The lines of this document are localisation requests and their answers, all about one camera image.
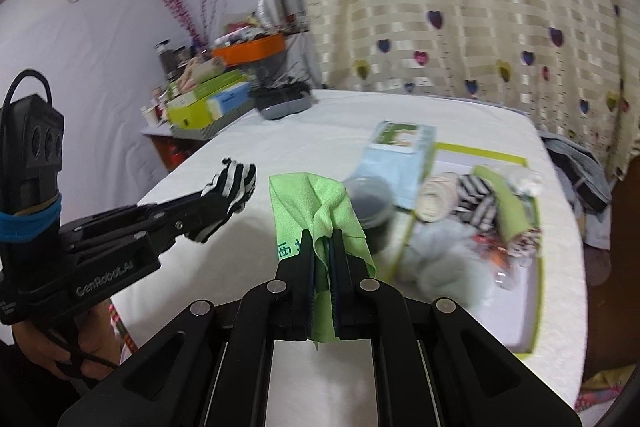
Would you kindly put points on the small green cloth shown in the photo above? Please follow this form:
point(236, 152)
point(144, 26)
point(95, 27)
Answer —
point(310, 202)

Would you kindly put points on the green white box tray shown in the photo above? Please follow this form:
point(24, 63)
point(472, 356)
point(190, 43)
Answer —
point(515, 307)

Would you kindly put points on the flat green white box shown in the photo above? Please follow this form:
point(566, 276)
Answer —
point(220, 82)

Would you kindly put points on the light blue wet wipes pack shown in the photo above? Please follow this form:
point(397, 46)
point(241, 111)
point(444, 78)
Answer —
point(395, 167)

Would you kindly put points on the green cloth roll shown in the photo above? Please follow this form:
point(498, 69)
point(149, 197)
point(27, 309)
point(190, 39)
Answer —
point(510, 207)

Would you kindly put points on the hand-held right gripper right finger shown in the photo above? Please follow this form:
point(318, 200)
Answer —
point(345, 297)

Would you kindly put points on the blue tissue pack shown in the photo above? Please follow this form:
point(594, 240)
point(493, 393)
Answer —
point(232, 99)

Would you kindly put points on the dark jar with grey lid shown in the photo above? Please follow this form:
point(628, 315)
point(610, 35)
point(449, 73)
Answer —
point(370, 202)

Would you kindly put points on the red white plastic packet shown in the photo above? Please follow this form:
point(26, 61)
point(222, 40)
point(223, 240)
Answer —
point(495, 267)

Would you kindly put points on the wooden side table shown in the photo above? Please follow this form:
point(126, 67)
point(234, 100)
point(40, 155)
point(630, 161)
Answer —
point(170, 152)

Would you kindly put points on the orange box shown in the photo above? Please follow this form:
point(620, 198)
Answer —
point(250, 49)

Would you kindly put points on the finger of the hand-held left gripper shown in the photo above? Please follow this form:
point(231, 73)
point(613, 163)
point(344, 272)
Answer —
point(190, 229)
point(150, 212)

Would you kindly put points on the small red item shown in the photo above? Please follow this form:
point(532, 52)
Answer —
point(176, 153)

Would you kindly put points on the black grey headset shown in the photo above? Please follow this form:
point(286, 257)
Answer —
point(280, 107)

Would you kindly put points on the grey sock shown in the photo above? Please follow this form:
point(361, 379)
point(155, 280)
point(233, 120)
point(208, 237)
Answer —
point(440, 267)

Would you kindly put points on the small white cup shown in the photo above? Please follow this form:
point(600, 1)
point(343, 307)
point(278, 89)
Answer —
point(149, 116)

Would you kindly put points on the grey denim clothing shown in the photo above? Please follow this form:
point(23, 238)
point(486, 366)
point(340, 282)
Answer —
point(580, 167)

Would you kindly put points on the black bottle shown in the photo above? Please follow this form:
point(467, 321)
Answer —
point(165, 62)

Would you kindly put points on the beige patterned roll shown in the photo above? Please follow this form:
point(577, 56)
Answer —
point(200, 69)

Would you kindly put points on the cream curtain with hearts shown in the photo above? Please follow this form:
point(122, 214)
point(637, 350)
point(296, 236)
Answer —
point(450, 7)

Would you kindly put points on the person's left hand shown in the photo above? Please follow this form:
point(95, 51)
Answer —
point(40, 347)

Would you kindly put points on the black white striped sock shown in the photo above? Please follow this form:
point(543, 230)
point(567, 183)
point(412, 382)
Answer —
point(472, 202)
point(235, 182)

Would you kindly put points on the green file box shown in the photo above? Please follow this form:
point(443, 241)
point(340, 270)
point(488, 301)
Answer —
point(190, 114)

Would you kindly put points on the pile of assorted packets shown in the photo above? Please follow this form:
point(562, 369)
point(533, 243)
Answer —
point(240, 32)

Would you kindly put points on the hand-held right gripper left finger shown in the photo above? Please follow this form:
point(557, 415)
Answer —
point(307, 297)

